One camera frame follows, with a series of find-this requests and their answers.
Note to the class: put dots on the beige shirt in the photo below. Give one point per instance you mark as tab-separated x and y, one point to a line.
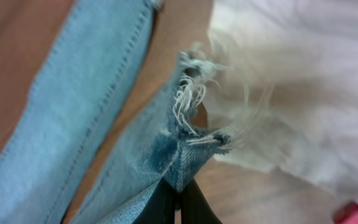
289	97

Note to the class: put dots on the blue denim jeans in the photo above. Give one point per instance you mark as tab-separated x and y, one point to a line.
73	102

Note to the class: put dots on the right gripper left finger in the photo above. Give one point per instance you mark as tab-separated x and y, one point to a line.
160	209

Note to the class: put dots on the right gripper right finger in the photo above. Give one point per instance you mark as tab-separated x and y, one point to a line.
194	207

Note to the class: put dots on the red cloth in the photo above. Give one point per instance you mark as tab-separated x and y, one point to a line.
347	214

